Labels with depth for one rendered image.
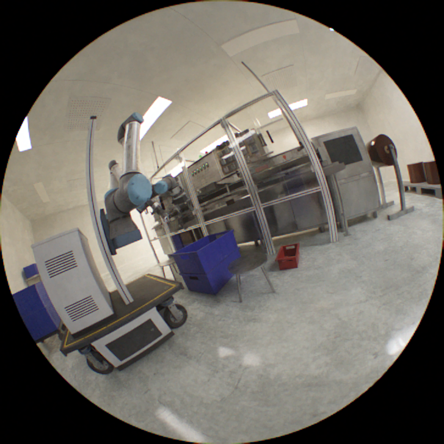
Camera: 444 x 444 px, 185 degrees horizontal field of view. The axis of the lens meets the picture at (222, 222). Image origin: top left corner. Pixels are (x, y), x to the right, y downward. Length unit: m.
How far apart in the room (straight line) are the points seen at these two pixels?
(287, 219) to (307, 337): 1.42
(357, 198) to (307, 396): 1.82
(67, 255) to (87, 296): 0.23
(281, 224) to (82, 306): 2.03
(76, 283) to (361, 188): 2.53
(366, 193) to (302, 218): 0.94
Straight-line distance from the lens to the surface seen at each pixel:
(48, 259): 0.89
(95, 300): 0.86
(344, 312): 0.85
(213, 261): 1.20
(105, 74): 2.25
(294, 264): 1.24
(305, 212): 1.79
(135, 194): 0.68
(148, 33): 2.08
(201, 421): 0.72
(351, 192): 1.88
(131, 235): 0.79
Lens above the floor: 0.65
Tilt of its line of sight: 4 degrees down
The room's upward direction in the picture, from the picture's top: 19 degrees counter-clockwise
